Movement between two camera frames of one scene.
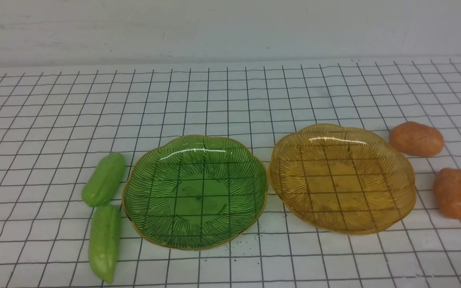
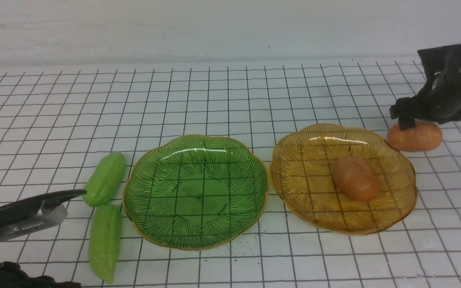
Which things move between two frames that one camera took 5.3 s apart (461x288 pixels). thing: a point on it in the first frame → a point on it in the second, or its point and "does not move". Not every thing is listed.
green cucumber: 104,233 does not move
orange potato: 457,193 → 356,177
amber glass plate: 342,180 does not move
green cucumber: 103,180 does not move
